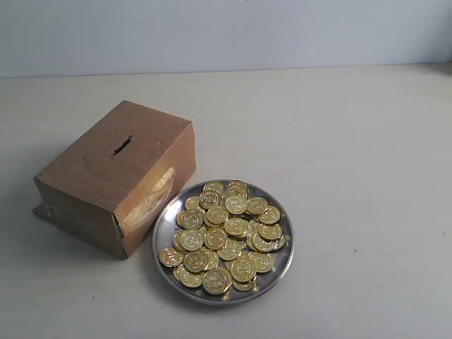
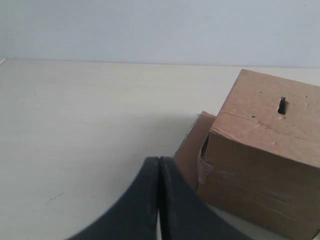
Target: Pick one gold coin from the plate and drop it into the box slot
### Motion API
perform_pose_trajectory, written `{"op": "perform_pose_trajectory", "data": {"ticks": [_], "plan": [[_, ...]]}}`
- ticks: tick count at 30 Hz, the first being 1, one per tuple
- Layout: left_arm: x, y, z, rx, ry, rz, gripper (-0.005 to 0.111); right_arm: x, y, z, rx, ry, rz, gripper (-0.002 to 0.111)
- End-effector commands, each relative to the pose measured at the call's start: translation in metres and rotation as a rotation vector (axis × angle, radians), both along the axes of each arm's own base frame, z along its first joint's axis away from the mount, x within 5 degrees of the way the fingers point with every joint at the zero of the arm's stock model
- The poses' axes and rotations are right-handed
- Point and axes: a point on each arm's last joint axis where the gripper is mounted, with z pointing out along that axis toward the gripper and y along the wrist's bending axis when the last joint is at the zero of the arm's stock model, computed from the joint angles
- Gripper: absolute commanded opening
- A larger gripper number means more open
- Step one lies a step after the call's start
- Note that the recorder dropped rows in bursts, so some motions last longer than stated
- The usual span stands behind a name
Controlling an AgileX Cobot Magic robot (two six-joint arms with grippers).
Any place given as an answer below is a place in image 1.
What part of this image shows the gold coin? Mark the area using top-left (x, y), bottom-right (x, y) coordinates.
top-left (180, 230), bottom-right (203, 251)
top-left (258, 224), bottom-right (283, 241)
top-left (230, 258), bottom-right (256, 283)
top-left (158, 248), bottom-right (185, 267)
top-left (225, 196), bottom-right (247, 215)
top-left (202, 267), bottom-right (232, 295)

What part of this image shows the round silver metal plate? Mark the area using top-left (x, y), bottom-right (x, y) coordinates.
top-left (151, 182), bottom-right (294, 308)

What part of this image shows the gold coin left middle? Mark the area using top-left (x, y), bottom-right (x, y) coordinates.
top-left (180, 230), bottom-right (203, 251)

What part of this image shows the cardboard box with slot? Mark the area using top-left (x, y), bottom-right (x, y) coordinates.
top-left (33, 101), bottom-right (196, 259)

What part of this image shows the gold coin bottom front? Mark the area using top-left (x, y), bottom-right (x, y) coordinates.
top-left (202, 267), bottom-right (232, 295)

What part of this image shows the gold coin lower right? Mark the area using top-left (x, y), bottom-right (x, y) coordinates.
top-left (230, 258), bottom-right (256, 283)

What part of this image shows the gold coin far left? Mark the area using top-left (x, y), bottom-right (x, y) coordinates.
top-left (158, 248), bottom-right (185, 267)

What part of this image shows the gold coin right side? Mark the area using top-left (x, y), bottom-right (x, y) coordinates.
top-left (258, 224), bottom-right (283, 241)

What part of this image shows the gold coin center top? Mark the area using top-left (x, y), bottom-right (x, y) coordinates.
top-left (225, 196), bottom-right (247, 215)

